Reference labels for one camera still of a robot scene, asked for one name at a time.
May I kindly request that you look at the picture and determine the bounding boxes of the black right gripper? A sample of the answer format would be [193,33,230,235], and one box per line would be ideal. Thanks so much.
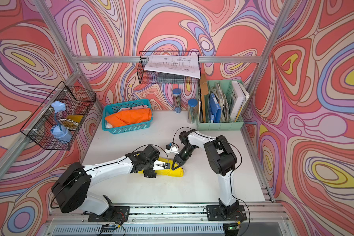
[172,144,197,170]

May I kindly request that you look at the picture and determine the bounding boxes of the yellow shorts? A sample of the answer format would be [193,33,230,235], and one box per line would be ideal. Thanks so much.
[155,157,184,178]

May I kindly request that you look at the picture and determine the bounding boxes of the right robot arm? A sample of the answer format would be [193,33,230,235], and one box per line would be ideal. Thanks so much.
[171,129,247,224]

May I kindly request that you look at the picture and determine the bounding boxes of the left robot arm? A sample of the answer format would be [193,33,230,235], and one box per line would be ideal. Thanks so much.
[50,145,171,215]

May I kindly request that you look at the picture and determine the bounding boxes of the orange cloth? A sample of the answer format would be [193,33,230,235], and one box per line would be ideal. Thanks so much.
[105,108,152,128]

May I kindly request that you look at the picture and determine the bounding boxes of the blue binder folder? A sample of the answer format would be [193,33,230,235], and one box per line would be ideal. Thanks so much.
[208,93,221,123]

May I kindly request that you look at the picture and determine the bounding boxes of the short blue lid pencil tube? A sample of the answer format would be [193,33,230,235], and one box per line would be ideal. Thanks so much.
[188,99,198,124]

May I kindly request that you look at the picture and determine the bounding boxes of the teal plastic basket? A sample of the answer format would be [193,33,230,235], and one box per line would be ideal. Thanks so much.
[102,99,152,134]

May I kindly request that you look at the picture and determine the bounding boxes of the tall blue lid pencil tube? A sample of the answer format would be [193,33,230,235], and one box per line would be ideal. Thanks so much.
[172,88,182,114]

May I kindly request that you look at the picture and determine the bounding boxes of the mint green file organizer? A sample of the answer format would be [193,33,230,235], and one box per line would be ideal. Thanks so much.
[197,80,246,131]

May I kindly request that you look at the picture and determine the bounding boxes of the yellow round tin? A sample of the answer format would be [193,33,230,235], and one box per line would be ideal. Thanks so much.
[60,119,79,130]

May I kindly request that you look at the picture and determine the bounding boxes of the brown cardboard folder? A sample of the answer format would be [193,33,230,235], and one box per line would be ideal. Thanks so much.
[200,73,209,123]

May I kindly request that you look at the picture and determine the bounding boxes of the white yellow book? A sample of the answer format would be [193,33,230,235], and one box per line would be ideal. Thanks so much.
[230,81,250,123]

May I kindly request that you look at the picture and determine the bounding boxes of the white printed paper sheet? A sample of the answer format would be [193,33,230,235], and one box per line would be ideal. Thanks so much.
[144,55,201,79]

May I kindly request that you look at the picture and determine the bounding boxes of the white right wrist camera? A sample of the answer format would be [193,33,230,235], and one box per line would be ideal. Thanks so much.
[165,142,180,154]

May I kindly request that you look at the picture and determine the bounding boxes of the black wire wall basket back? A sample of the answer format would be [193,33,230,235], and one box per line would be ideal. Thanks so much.
[137,50,201,85]

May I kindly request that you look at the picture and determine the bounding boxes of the black wire wall basket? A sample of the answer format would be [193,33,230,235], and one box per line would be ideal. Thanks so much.
[20,82,96,150]
[137,50,201,85]

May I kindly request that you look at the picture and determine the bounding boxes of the black wire wall basket left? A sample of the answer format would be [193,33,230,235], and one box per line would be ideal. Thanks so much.
[20,82,96,150]

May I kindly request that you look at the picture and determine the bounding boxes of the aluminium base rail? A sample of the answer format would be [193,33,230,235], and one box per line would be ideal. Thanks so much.
[38,202,297,236]

